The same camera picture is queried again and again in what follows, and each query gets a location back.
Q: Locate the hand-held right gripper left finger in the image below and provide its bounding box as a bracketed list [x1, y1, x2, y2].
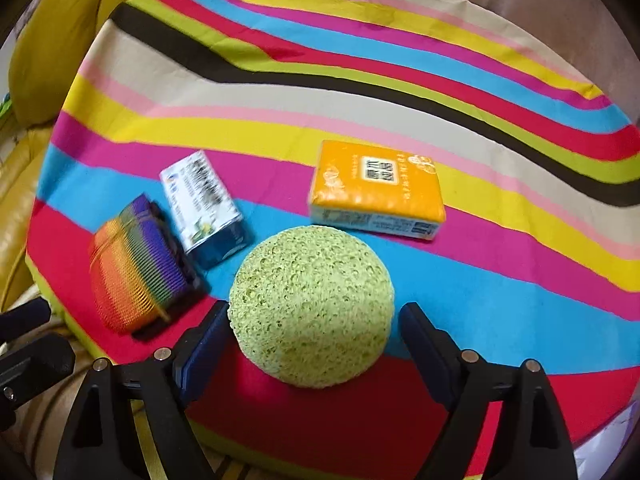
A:
[52, 300, 232, 480]

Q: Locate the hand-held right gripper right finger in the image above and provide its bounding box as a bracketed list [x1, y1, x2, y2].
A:
[398, 301, 579, 480]

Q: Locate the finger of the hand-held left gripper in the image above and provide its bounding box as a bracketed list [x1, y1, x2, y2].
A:
[0, 299, 52, 342]

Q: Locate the rainbow spring toy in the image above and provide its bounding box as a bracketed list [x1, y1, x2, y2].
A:
[88, 192, 211, 343]

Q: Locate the green round sponge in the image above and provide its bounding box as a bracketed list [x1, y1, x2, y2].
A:
[227, 226, 396, 389]

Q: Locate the blue and white box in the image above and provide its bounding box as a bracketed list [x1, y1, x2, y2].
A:
[159, 151, 249, 270]

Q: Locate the orange tissue pack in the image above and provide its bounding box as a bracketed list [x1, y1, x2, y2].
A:
[306, 140, 447, 244]

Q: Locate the white paper sheet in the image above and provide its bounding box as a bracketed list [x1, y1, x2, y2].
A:
[574, 400, 638, 480]

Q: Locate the colourful striped tablecloth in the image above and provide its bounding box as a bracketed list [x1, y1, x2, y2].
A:
[25, 0, 640, 480]

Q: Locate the yellow leather sofa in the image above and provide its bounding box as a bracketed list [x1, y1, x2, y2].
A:
[0, 0, 167, 311]

